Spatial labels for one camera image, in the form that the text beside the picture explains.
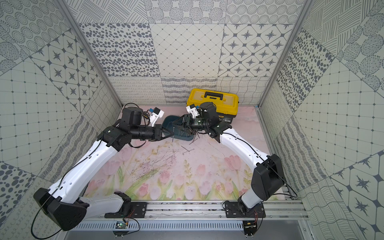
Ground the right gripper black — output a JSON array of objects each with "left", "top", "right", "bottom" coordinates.
[{"left": 171, "top": 114, "right": 209, "bottom": 135}]

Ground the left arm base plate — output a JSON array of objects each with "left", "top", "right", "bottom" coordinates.
[{"left": 104, "top": 202, "right": 148, "bottom": 219}]

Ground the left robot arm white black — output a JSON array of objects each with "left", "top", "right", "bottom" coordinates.
[{"left": 34, "top": 107, "right": 174, "bottom": 231}]

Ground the yellow black toolbox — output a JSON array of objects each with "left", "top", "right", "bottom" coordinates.
[{"left": 187, "top": 89, "right": 239, "bottom": 124}]

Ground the aluminium mounting rail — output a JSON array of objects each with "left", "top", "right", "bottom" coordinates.
[{"left": 61, "top": 199, "right": 310, "bottom": 222}]

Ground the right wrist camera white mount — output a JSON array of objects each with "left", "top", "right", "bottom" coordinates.
[{"left": 186, "top": 104, "right": 201, "bottom": 119}]

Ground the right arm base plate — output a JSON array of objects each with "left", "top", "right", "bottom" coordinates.
[{"left": 222, "top": 201, "right": 266, "bottom": 218}]

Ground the teal plastic storage box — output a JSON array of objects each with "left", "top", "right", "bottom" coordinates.
[{"left": 162, "top": 115, "right": 194, "bottom": 141}]

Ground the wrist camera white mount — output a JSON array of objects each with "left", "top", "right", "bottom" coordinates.
[
  {"left": 186, "top": 104, "right": 201, "bottom": 119},
  {"left": 149, "top": 108, "right": 165, "bottom": 127}
]

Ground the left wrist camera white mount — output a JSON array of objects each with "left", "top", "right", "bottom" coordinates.
[{"left": 149, "top": 108, "right": 165, "bottom": 127}]

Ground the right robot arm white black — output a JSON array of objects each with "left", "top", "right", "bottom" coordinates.
[{"left": 173, "top": 102, "right": 286, "bottom": 215}]

